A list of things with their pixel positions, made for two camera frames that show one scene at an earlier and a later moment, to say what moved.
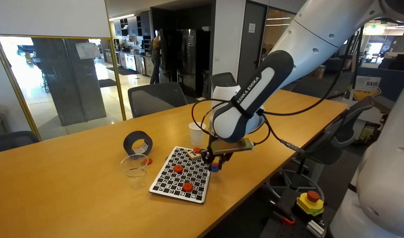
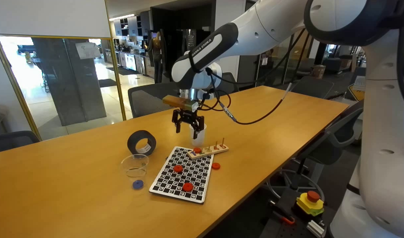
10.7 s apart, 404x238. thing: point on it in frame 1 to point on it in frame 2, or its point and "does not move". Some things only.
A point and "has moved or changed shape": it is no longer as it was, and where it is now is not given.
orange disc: (147, 161) has moved or changed shape
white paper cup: (196, 134) does not move
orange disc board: (187, 186) does not move
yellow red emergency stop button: (310, 202) does not move
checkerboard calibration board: (182, 177) does not move
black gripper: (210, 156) to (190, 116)
